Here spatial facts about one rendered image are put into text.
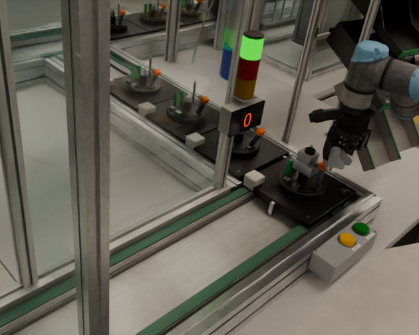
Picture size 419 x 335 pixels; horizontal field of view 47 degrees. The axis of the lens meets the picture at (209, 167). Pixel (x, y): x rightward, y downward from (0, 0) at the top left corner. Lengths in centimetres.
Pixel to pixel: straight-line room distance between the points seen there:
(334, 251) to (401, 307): 22
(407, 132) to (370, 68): 62
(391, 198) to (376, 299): 48
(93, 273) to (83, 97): 23
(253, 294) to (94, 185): 66
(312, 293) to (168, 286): 37
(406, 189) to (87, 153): 143
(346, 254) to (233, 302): 34
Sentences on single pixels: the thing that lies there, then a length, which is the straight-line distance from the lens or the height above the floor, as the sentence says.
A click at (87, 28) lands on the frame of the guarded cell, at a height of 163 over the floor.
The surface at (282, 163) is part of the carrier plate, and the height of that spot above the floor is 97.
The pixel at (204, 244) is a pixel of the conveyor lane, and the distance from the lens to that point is 126.
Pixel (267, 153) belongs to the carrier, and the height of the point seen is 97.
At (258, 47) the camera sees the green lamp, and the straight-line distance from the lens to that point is 114.
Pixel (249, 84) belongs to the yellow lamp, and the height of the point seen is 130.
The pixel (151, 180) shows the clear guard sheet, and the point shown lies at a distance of 116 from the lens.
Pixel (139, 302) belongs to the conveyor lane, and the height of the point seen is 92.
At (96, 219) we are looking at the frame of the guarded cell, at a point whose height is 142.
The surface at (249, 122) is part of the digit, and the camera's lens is 124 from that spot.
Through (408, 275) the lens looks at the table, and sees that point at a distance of 145.
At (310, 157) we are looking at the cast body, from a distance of 136.
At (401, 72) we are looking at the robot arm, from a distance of 118.
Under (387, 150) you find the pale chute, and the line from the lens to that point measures 165.
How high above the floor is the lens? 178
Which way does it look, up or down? 34 degrees down
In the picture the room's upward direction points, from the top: 8 degrees clockwise
